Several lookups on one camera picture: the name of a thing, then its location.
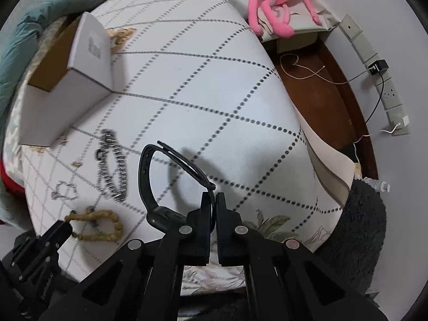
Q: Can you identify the black charger plug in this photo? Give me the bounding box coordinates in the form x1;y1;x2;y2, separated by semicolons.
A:
368;59;389;75

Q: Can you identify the pink panther plush toy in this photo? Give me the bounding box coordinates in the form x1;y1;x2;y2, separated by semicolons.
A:
247;0;322;39

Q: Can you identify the silver bead chain bracelet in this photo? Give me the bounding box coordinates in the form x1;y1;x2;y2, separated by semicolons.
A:
95;128;128;202

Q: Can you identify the teal duvet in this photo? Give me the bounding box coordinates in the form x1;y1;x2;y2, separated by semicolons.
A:
1;0;105;114

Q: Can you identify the white charger plug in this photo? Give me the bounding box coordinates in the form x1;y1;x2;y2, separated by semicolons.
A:
396;115;409;130

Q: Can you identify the white power strip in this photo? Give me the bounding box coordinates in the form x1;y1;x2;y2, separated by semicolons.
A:
339;14;410;136

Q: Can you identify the black fitness band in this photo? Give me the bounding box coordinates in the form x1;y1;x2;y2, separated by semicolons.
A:
138;141;216;233

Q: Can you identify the white patterned tablecloth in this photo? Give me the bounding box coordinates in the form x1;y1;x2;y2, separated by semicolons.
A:
18;0;356;295

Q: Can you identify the white cardboard box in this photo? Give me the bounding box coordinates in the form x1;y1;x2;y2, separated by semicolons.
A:
19;12;112;147

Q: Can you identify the red blanket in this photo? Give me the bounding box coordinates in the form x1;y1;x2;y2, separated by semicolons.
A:
1;162;25;195

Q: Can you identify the grey white patterned pillow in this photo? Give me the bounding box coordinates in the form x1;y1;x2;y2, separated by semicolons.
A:
2;17;68;178

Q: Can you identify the wooden bead bracelet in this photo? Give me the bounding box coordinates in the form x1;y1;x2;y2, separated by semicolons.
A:
64;206;124;242

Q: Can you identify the beige cable on floor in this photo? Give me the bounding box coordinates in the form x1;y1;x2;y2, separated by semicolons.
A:
280;52;349;86

